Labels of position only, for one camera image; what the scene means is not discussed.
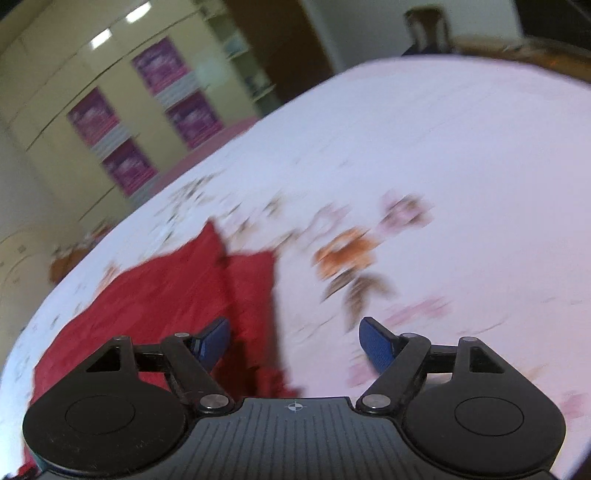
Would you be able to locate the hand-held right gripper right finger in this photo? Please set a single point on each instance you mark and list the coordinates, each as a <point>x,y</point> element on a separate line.
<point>376,344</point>

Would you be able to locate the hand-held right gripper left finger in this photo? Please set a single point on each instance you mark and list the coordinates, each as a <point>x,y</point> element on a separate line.
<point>213,341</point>

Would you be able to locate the red down jacket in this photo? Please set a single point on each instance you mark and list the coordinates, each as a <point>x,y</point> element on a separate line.
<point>161,295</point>

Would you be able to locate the pink bed sheet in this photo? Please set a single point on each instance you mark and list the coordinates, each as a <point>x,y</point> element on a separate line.
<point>184,168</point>

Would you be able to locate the white floral bed sheet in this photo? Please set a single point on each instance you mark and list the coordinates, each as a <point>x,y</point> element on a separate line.
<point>415,161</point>

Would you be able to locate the cream round headboard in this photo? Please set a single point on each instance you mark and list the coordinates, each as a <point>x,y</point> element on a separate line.
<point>18,267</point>

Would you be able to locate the cream wardrobe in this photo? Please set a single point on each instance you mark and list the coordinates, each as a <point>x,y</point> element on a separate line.
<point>125,110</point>

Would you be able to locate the cream corner shelf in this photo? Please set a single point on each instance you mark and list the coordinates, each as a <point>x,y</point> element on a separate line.
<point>240,48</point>

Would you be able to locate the brown wooden door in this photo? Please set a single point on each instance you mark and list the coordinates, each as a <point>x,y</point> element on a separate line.
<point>286,41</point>

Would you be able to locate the wooden chair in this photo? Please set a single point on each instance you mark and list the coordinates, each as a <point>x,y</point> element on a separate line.
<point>427,27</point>

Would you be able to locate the wooden table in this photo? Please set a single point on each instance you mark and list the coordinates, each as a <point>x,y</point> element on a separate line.
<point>545,53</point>

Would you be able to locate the purple wall poster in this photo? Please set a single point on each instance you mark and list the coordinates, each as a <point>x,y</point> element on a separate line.
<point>129,167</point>
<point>194,119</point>
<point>93,115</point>
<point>161,64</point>

